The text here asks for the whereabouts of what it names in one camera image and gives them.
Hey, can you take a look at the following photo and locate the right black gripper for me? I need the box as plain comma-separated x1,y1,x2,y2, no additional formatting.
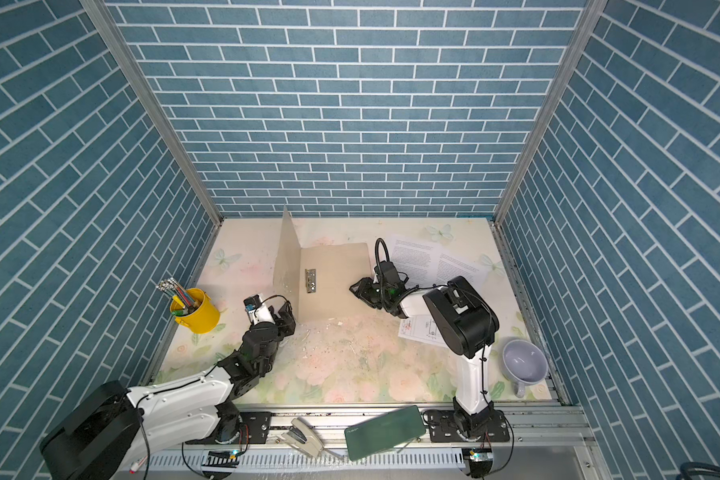
349,277,391,311

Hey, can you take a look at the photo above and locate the printed text paper sheet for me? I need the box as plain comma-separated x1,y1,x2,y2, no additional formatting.
388,235,442,287

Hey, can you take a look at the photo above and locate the beige cardboard folder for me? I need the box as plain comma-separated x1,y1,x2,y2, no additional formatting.
273,211,372,322

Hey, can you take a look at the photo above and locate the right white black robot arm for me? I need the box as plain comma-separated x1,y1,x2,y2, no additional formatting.
349,260,500,438

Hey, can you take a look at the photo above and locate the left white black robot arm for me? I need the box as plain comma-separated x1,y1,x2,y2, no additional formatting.
39,295,296,479

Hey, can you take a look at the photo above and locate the metal folder clip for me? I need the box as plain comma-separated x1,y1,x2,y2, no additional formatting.
305,269,317,294

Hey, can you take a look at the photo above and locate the diagram paper sheet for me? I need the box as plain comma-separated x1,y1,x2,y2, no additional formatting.
398,315,447,348

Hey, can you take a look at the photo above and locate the yellow pen cup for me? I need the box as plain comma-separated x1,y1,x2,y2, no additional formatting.
169,288,221,335

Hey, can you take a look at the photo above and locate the coloured pens bundle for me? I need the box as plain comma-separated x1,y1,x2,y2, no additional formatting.
156,277,199,316

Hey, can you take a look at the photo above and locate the grey stapler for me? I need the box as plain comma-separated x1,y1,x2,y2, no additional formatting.
279,418,324,458

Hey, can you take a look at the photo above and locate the lilac ceramic cup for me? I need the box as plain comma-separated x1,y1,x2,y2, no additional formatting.
500,338,549,398

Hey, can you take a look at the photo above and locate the red marker pen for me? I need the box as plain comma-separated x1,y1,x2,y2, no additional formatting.
129,457,147,474

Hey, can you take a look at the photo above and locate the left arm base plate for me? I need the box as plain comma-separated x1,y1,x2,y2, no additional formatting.
204,411,272,446

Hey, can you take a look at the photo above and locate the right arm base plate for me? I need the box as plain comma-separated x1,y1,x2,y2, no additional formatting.
422,408,511,443

